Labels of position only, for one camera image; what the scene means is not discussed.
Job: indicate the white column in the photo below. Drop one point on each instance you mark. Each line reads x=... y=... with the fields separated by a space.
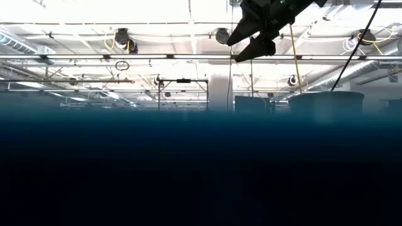
x=220 y=91

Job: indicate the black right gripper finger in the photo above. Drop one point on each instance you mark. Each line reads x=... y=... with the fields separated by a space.
x=248 y=26
x=259 y=48

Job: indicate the black plastic bucket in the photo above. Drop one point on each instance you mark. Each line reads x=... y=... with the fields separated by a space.
x=326 y=106

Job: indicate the silver flexible duct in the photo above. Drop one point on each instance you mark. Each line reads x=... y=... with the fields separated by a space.
x=370 y=64

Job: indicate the long ceiling light bar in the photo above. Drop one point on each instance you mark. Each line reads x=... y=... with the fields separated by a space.
x=125 y=56

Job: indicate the dark background panel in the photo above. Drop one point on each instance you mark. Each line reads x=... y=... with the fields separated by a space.
x=394 y=105
x=251 y=105

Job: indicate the silver ceiling air duct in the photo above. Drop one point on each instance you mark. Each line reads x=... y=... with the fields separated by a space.
x=19 y=45

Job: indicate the black background frame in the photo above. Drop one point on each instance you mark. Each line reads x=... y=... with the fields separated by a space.
x=183 y=80

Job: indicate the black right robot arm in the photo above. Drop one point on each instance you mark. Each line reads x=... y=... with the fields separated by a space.
x=320 y=2

